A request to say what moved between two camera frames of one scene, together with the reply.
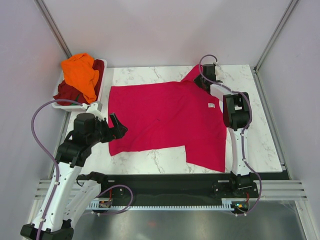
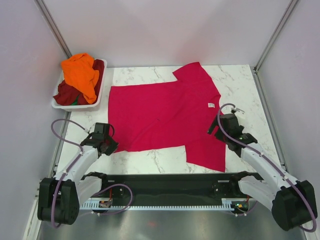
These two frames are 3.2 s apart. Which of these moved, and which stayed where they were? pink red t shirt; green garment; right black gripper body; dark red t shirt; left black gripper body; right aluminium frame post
Moved: right black gripper body; left black gripper body
Stayed: right aluminium frame post; dark red t shirt; pink red t shirt; green garment
